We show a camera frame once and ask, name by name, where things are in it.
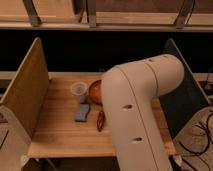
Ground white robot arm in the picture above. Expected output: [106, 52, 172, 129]
[101, 54, 184, 171]

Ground orange ceramic bowl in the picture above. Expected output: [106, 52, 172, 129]
[89, 80, 102, 104]

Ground clear plastic cup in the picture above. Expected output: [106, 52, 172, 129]
[70, 82, 88, 103]

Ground red chili pepper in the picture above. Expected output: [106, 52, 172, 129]
[97, 111, 105, 132]

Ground blue sponge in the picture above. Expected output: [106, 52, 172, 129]
[74, 103, 90, 122]

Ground right dark side panel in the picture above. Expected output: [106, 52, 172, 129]
[159, 39, 210, 138]

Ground left wooden side panel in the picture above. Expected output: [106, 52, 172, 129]
[0, 38, 49, 145]

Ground wooden shelf with brackets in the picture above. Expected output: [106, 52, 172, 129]
[0, 0, 213, 32]

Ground black floor cables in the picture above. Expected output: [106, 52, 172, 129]
[177, 111, 213, 171]

